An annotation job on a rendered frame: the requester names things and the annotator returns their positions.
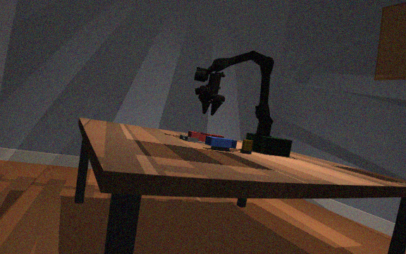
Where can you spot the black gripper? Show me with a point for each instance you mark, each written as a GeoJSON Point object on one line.
{"type": "Point", "coordinates": [215, 99]}

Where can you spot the blue rectangular plate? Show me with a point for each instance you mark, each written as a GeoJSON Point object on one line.
{"type": "Point", "coordinates": [220, 142]}

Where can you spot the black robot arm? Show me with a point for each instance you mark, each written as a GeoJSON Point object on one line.
{"type": "Point", "coordinates": [266, 64]}

